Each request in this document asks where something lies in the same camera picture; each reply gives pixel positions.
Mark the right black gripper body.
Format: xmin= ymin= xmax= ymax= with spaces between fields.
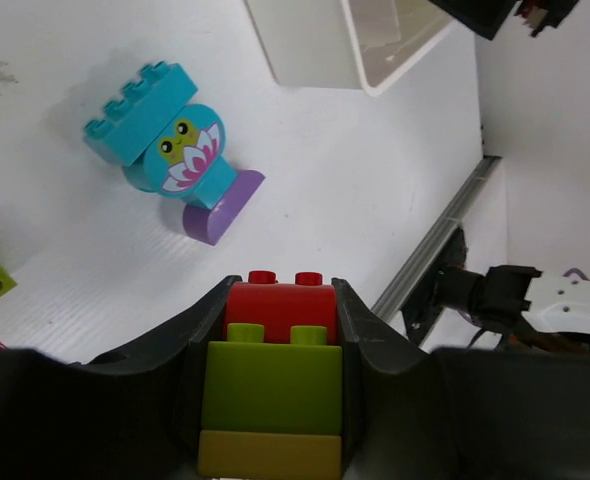
xmin=430 ymin=0 xmax=579 ymax=40

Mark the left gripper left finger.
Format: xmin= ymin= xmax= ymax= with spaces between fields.
xmin=0 ymin=276 xmax=235 ymax=479

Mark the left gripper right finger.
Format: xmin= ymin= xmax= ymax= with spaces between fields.
xmin=332 ymin=278 xmax=590 ymax=479

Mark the red green yellow lego stack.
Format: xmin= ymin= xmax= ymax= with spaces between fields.
xmin=197 ymin=271 xmax=343 ymax=479

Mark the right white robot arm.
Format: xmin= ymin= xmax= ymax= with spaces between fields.
xmin=429 ymin=1 xmax=590 ymax=355

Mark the right white divided tray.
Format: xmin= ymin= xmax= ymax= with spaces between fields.
xmin=246 ymin=1 xmax=451 ymax=96

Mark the purple curved lego base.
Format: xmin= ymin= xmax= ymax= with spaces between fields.
xmin=182 ymin=170 xmax=265 ymax=246

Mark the teal character lego figure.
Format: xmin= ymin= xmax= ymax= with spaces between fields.
xmin=83 ymin=61 xmax=237 ymax=210

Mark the aluminium rail front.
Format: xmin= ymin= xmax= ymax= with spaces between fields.
xmin=371 ymin=155 xmax=503 ymax=322

